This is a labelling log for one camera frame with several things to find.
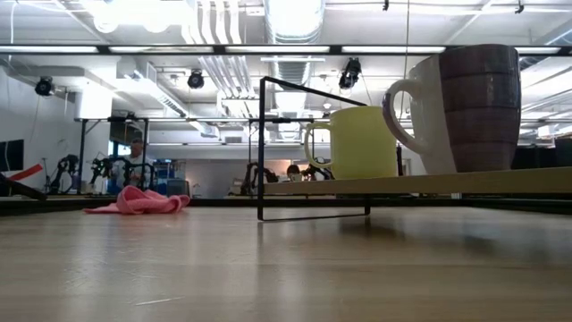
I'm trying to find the pink cloth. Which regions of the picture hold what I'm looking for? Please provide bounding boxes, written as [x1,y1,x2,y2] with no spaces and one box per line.
[82,184,191,216]

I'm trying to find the black diagonal frame strut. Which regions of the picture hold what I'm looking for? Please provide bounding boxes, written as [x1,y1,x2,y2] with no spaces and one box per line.
[0,172,48,201]

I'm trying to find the red strip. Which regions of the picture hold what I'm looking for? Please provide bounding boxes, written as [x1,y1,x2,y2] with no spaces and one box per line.
[7,163,45,182]

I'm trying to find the dark background cabinets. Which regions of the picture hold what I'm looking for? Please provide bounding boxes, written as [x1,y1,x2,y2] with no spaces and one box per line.
[511,137,572,170]

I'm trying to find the blue storage bins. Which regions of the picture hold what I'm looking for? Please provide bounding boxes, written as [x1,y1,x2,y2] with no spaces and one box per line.
[154,159,191,197]

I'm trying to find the large white purple striped mug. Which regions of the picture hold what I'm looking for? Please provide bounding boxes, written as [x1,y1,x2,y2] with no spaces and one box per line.
[382,43,523,174]

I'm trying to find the pale yellow mug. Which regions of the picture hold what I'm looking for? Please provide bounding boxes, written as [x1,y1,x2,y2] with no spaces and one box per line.
[303,106,398,181]

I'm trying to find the black frame wooden shelf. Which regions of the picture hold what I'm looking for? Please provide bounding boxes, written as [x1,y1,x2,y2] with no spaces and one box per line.
[257,75,572,223]

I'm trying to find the black table edge rail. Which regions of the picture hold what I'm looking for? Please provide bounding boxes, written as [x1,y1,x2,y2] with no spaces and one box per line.
[0,195,572,216]

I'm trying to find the silver ceiling duct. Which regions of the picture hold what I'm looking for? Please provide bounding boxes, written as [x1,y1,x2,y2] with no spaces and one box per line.
[263,0,326,44]

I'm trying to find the black wall monitor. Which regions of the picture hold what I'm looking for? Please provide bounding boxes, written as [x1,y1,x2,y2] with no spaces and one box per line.
[0,139,25,173]

